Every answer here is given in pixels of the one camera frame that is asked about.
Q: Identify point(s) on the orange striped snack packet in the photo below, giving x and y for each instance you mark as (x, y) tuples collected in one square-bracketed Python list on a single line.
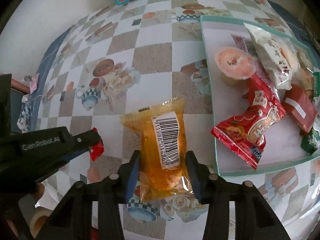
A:
[(306, 79)]

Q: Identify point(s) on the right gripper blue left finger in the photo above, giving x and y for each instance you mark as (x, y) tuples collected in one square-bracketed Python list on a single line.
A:
[(132, 175)]

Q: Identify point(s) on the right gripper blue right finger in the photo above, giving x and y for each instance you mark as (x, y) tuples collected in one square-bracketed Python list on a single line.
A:
[(193, 169)]

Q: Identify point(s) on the blue white crumpled cloth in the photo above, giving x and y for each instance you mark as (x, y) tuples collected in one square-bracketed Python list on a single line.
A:
[(24, 119)]

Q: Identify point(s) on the beige jelly cup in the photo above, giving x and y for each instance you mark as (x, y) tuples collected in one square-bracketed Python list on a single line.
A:
[(234, 64)]

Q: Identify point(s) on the orange snack packet with barcode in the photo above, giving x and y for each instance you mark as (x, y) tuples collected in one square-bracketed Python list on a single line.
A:
[(163, 172)]

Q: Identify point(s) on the small pink wrapper packet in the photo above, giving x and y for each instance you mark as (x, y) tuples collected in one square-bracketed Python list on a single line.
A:
[(32, 82)]

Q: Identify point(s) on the checkered printed tablecloth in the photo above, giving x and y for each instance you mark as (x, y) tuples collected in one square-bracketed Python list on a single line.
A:
[(125, 57)]

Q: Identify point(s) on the pink rolled mat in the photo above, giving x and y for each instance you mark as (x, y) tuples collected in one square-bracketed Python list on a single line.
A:
[(19, 86)]

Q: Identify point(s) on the small red candy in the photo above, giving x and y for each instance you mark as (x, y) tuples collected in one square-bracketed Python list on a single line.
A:
[(96, 144)]

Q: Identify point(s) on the white snack packet red text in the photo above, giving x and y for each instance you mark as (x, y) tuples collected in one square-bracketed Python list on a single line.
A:
[(278, 56)]

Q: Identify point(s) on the green bean biscuit packet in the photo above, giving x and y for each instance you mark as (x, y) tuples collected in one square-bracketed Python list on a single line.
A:
[(310, 142)]

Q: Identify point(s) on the red rectangular snack packet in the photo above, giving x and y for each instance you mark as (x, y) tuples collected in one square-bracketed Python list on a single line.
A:
[(298, 105)]

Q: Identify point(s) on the red crinkled snack bag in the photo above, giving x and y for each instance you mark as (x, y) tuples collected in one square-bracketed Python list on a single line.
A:
[(245, 134)]

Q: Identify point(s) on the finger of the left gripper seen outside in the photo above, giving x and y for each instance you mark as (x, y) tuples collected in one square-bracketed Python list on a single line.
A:
[(81, 146)]

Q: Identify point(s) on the tape roll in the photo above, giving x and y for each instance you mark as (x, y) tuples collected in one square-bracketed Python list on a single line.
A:
[(40, 216)]

